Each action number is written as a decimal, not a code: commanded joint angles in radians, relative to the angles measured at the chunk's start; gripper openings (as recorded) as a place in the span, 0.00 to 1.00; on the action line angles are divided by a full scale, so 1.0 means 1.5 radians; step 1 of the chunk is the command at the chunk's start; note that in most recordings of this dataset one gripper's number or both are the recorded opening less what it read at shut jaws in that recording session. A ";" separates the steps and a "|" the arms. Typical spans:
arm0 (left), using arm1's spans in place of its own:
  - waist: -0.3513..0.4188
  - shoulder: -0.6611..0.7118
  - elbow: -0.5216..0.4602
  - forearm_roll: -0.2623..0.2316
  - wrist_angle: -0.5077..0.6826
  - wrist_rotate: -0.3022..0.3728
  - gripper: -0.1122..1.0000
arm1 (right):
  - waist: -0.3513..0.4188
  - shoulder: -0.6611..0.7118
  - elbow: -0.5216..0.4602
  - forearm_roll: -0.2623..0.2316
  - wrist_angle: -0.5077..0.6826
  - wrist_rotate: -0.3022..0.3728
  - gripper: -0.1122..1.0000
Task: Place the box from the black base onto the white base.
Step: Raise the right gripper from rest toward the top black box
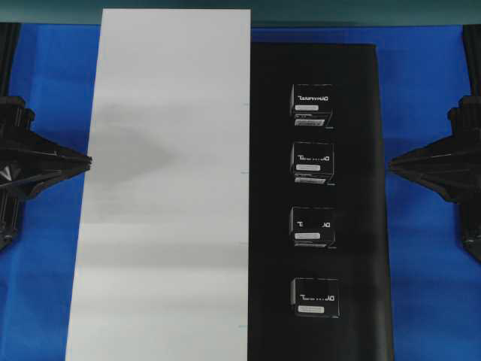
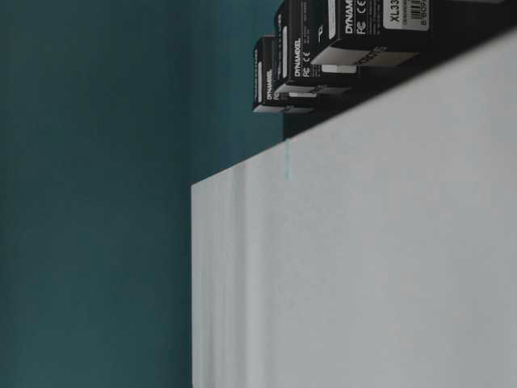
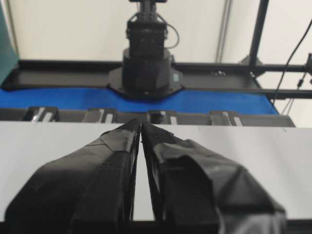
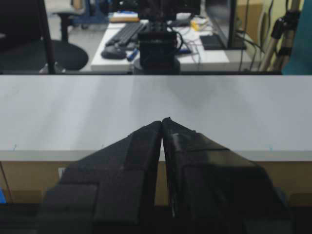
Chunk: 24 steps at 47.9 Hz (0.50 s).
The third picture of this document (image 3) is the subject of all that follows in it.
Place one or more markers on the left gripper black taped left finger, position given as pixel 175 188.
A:
pixel 90 191

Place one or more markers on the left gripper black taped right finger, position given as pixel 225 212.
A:
pixel 197 191

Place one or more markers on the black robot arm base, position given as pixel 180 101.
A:
pixel 146 71

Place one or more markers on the black tray row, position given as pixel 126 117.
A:
pixel 106 115

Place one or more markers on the blue conveyor belt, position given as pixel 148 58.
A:
pixel 186 101

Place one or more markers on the black metal frame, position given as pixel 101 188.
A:
pixel 220 77

